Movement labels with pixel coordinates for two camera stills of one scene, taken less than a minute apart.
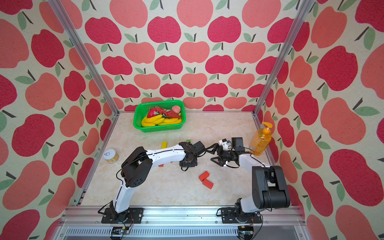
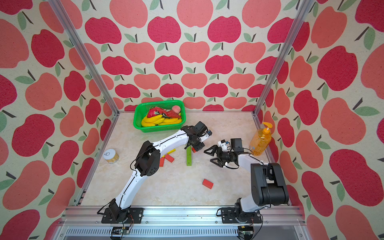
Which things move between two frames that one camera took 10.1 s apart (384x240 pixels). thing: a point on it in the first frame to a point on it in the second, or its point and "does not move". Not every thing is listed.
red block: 207,183 does not move
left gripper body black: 192,163 to 198,145
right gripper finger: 220,163 does not move
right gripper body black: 225,156 does not move
